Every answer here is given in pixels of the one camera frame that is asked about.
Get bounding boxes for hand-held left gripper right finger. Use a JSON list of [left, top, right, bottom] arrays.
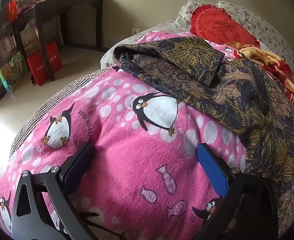
[[196, 143, 279, 240]]

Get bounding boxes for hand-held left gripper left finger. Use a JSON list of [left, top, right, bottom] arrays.
[[11, 141, 96, 240]]

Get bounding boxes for dark floral patterned garment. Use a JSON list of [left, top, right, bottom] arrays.
[[113, 37, 294, 233]]

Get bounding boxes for pink penguin print blanket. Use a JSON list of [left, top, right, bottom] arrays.
[[0, 30, 253, 240]]

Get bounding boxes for striped woven bed mat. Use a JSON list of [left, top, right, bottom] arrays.
[[8, 66, 117, 160]]

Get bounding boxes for red gift bag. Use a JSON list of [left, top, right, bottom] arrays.
[[26, 50, 50, 87], [45, 42, 63, 73]]

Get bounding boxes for green printed gift bag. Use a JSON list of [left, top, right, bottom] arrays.
[[0, 51, 28, 92]]

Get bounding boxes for red and yellow floral blanket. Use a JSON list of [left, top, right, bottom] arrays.
[[226, 41, 294, 120]]

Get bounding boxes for red heart-shaped frilled pillow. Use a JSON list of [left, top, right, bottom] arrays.
[[189, 4, 261, 48]]

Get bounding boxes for floral print pillow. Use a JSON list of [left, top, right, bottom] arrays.
[[174, 0, 294, 87]]

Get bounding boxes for dark wooden table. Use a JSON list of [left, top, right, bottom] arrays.
[[13, 0, 105, 82]]

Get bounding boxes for small red paper bag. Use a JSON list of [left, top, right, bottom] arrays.
[[8, 0, 18, 23]]

